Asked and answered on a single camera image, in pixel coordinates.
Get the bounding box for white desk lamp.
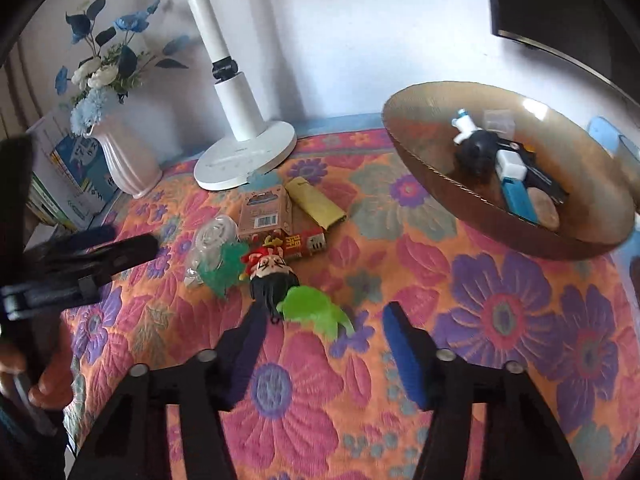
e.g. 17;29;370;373
188;0;297;191

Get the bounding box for wall mounted television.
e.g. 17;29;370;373
489;0;639;103

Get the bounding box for pink oval stone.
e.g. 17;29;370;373
527;186;560;232

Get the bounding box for pink ribbed ceramic vase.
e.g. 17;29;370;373
91;115;163;198

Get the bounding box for yellow lighter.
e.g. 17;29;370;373
285;177;346;230

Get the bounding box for teal rubber dinosaur toy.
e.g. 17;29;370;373
196;240;248;298

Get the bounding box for person's left hand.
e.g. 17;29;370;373
1;323;74;411

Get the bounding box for clear plastic tape dispenser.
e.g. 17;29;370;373
183;214;238;287

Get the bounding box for black dinosaur toy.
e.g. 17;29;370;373
498;139;568;205

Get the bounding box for stacked books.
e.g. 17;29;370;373
27;110;96;231

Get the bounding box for pink card box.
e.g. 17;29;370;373
238;184;293;242

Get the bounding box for black haired red doll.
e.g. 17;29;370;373
241;235;299;324

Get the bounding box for amber ribbed glass bowl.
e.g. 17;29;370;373
382;81;636;260

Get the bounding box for light green dinosaur toy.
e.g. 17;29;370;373
277;285;355;340

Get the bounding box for blue lighter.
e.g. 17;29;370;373
501;178;538;224

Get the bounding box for blue children's book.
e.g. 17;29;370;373
52;134;117;214

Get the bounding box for blue white artificial flowers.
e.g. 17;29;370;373
54;0;191;138

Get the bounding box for floral orange table cloth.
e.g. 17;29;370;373
62;127;640;480

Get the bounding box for white cube power adapter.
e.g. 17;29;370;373
495;150;527;182

